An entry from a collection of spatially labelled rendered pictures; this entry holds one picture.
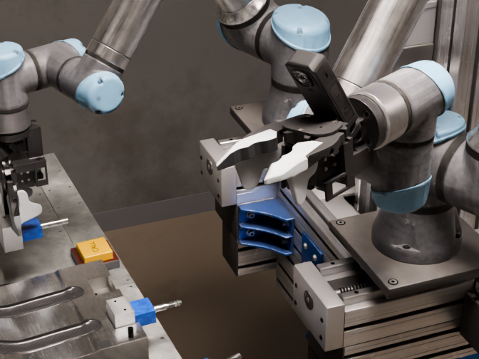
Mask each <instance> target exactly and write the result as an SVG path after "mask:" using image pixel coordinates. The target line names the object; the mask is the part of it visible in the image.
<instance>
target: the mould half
mask: <svg viewBox="0 0 479 359"><path fill-rule="evenodd" d="M107 275H108V276H111V274H110V272H109V271H108V269H107V268H106V266H105V264H104V263H103V260H102V259H100V260H97V261H91V262H88V263H84V264H79V265H75V266H70V267H67V268H64V269H58V270H57V271H54V272H51V273H49V274H44V275H40V276H36V277H33V278H31V279H26V280H23V281H19V282H16V283H12V284H9V285H5V286H0V306H5V305H9V304H13V303H17V302H20V301H25V300H27V299H30V298H34V297H37V296H41V295H44V294H47V293H51V292H54V291H59V290H63V289H65V288H66V287H69V286H70V287H72V286H78V287H81V288H82V289H83V290H84V293H83V295H82V296H80V297H78V298H75V299H72V300H71V301H68V302H65V303H60V304H58V305H55V306H50V307H48V308H44V309H41V310H38V311H34V312H31V313H27V314H24V315H21V316H16V317H12V318H0V340H20V339H24V338H29V337H32V336H35V335H39V334H42V333H46V332H49V331H53V330H56V329H59V328H62V327H66V326H70V325H73V324H76V323H80V322H82V321H84V320H86V319H88V320H90V319H95V320H98V321H100V322H101V323H102V327H101V329H100V330H99V331H96V332H94V333H90V334H89V335H87V336H83V337H80V338H77V339H73V340H70V341H67V342H64V343H60V344H58V345H54V346H51V347H48V348H44V349H41V350H37V351H34V352H31V353H24V354H4V353H0V359H149V350H148V336H147V335H146V333H145V331H144V330H143V328H142V326H141V324H140V323H139V322H137V323H136V324H133V325H131V326H132V327H133V330H134V337H133V338H129V337H128V327H129V326H126V327H122V328H118V329H114V327H113V325H112V323H111V322H110V320H109V318H108V317H107V315H106V313H105V312H107V309H106V300H109V299H112V298H117V297H121V296H123V294H122V293H121V291H120V289H116V291H112V292H109V293H104V294H101V295H97V296H96V295H95V293H94V291H93V289H92V288H91V285H90V284H89V282H88V280H90V279H95V278H98V277H102V276H107Z"/></svg>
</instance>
